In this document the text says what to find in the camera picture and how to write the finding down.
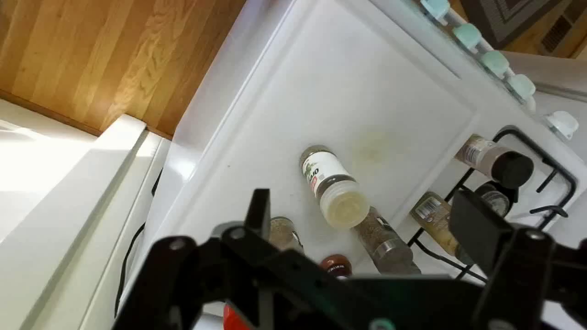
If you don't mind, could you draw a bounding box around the white-capped spice bottle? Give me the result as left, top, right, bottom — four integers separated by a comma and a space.
300, 145, 370, 229

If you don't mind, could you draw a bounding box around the teal stove knob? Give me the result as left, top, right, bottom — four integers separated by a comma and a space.
452, 24, 480, 49
419, 0, 451, 24
480, 49, 509, 79
507, 75, 535, 101

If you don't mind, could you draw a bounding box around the white kitchen counter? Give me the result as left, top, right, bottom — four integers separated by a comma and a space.
0, 115, 168, 330

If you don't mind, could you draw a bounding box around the white cutting board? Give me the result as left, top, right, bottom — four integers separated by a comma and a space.
146, 0, 476, 271

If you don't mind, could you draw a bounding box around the white gas stove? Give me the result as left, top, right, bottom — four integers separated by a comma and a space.
113, 0, 587, 330

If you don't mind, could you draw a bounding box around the yellow spice bottle silver cap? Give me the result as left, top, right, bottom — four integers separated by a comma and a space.
410, 192, 458, 255

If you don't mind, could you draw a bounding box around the black-capped spice bottle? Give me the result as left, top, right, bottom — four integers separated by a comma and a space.
456, 134, 533, 189

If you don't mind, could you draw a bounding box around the small silver-lid spice jar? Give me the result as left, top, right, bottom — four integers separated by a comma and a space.
269, 216, 302, 251

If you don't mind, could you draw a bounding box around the black stove burner grate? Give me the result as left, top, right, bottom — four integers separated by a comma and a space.
407, 126, 577, 282

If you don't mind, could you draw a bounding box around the red-capped spice bottle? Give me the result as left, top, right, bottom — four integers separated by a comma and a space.
320, 255, 352, 277

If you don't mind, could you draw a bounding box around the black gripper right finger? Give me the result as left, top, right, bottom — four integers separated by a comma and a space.
449, 190, 513, 275

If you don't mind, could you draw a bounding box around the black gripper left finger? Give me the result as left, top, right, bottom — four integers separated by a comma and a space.
243, 189, 269, 238

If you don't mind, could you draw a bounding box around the white stove knob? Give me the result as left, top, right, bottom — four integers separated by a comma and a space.
546, 110, 579, 139

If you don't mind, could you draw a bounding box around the silver-capped spice bottle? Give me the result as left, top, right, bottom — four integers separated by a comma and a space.
353, 207, 419, 275

